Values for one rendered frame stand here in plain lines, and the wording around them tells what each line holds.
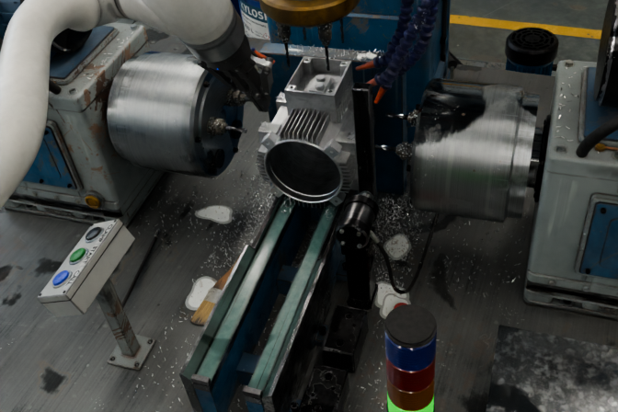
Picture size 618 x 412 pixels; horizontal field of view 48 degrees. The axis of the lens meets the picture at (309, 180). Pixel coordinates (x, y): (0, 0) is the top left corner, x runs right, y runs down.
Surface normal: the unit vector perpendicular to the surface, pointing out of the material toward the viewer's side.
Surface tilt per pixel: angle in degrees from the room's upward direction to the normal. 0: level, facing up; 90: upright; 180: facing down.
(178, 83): 21
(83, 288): 67
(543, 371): 0
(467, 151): 51
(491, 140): 43
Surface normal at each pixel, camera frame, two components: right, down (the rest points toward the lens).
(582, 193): -0.31, 0.65
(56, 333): -0.10, -0.74
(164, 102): -0.28, -0.09
